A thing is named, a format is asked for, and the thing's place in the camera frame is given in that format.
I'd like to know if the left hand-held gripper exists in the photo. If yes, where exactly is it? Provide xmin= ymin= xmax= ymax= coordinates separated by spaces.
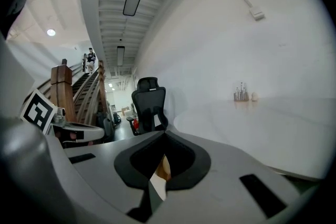
xmin=20 ymin=88 xmax=106 ymax=141

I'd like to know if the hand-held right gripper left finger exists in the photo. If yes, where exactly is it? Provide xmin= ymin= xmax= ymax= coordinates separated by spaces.
xmin=64 ymin=130 xmax=166 ymax=224

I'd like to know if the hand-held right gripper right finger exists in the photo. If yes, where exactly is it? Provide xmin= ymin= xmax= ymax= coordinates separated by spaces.
xmin=162 ymin=130 xmax=303 ymax=224

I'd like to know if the person's left hand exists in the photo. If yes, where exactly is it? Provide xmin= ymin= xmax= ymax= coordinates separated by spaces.
xmin=55 ymin=130 xmax=95 ymax=146

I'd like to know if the black wheeled equipment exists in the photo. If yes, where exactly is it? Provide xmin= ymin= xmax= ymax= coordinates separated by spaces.
xmin=111 ymin=111 xmax=122 ymax=125

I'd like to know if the wooden staircase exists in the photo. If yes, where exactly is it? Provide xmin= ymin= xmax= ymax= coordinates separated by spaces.
xmin=25 ymin=58 xmax=110 ymax=127

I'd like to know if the black office chair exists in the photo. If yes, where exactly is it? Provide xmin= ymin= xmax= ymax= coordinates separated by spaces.
xmin=126 ymin=77 xmax=170 ymax=137

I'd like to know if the short ceiling light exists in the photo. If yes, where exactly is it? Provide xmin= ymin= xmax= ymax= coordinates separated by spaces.
xmin=116 ymin=46 xmax=125 ymax=67

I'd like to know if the clear glass holder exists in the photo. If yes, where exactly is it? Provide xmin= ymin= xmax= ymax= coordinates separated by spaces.
xmin=233 ymin=82 xmax=250 ymax=102

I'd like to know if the person's black clothing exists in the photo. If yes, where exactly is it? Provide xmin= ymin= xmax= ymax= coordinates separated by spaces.
xmin=0 ymin=0 xmax=39 ymax=38

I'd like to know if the white wall junction box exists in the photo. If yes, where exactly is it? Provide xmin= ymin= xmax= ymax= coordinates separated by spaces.
xmin=248 ymin=7 xmax=266 ymax=21

